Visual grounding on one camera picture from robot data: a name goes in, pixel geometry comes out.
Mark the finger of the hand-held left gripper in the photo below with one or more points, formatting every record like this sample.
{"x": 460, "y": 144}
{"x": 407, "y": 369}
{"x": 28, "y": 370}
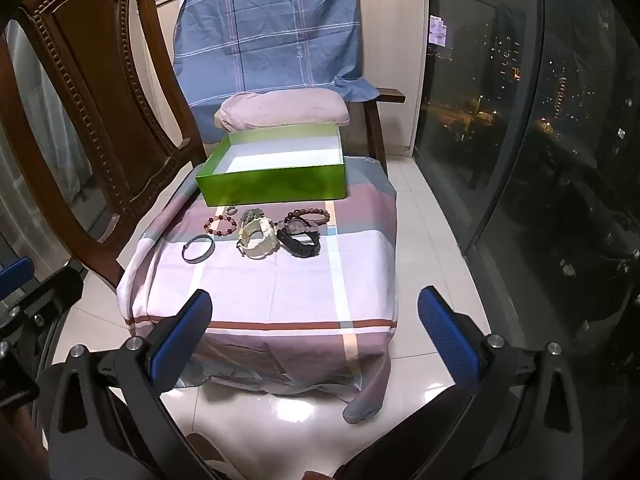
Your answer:
{"x": 14, "y": 275}
{"x": 55, "y": 295}

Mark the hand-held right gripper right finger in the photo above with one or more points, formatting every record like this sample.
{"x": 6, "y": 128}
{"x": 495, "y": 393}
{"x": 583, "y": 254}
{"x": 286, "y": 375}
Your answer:
{"x": 440, "y": 322}

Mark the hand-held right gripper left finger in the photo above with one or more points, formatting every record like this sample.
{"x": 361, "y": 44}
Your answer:
{"x": 192, "y": 316}

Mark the grey metal bangle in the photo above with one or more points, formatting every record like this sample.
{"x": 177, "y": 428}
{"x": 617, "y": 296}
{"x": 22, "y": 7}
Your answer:
{"x": 186, "y": 255}

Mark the cream wristwatch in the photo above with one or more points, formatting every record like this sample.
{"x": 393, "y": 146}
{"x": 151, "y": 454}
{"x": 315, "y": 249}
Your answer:
{"x": 256, "y": 240}

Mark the black wristwatch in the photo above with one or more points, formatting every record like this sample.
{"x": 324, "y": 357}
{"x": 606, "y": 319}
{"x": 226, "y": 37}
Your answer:
{"x": 299, "y": 247}

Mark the green cardboard box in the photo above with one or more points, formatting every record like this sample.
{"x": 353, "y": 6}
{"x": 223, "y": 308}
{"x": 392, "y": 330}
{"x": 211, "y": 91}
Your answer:
{"x": 272, "y": 185}

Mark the pink plaid bed sheet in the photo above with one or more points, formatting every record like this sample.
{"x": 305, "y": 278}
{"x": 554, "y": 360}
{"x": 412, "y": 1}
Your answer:
{"x": 280, "y": 290}

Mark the carved wooden chair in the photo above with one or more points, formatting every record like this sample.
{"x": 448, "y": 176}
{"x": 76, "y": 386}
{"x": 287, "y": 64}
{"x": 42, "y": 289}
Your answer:
{"x": 100, "y": 85}

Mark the pink pillow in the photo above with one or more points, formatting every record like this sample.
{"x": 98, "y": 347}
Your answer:
{"x": 280, "y": 110}

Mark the dark wooden armchair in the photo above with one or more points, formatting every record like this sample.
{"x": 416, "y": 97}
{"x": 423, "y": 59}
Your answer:
{"x": 390, "y": 95}

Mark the paper sticker on window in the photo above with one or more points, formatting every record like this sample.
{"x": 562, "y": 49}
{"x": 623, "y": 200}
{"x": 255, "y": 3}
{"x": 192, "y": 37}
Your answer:
{"x": 437, "y": 30}

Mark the blue plaid cloth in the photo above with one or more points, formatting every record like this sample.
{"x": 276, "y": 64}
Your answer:
{"x": 270, "y": 30}

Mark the dark window frame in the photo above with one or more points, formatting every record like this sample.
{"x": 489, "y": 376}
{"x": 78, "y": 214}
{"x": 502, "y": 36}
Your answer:
{"x": 535, "y": 110}

